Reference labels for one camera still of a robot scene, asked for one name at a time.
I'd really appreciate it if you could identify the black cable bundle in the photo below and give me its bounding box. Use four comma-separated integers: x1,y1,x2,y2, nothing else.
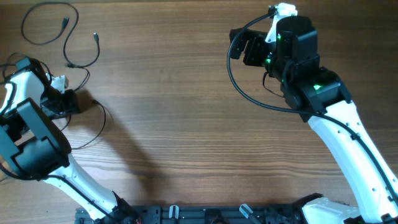
1,52,91,93

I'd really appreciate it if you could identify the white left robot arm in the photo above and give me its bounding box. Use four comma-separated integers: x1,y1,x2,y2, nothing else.
1,57,141,223

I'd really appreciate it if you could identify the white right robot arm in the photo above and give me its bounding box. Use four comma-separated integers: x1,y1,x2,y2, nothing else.
227,11,397,223

